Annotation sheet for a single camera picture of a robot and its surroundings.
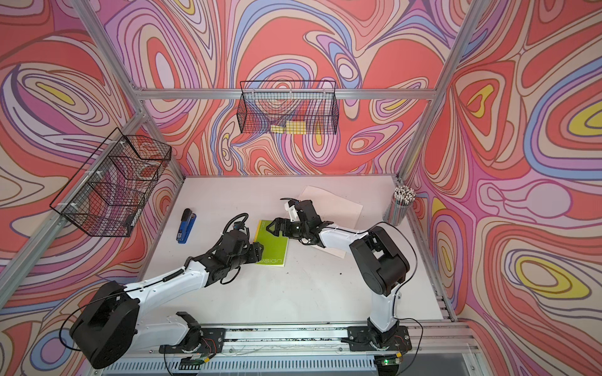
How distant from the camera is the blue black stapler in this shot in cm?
97

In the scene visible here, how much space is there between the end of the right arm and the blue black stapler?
15.2 inches

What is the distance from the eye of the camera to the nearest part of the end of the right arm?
720 millimetres
